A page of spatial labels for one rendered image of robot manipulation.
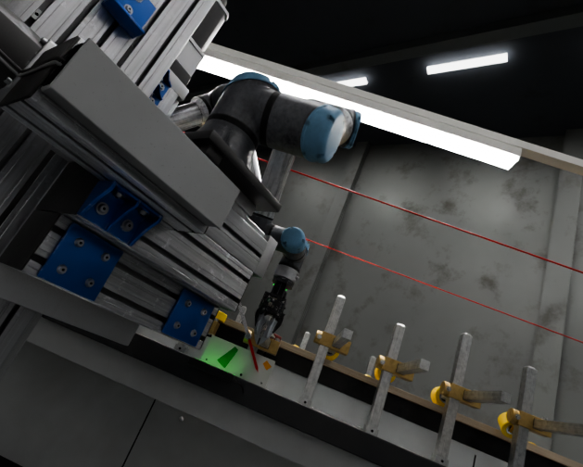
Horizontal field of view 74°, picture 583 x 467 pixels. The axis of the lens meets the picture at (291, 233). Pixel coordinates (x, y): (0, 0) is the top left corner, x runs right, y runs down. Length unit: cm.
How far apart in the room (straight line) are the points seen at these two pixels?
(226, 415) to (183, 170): 115
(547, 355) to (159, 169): 611
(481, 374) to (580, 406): 114
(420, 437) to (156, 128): 158
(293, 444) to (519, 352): 528
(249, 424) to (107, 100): 126
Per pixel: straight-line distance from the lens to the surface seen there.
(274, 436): 153
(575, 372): 648
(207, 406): 154
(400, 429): 179
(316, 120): 77
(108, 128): 47
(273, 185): 119
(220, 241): 72
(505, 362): 649
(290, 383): 172
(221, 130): 77
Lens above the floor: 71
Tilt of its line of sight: 21 degrees up
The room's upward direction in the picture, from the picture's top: 23 degrees clockwise
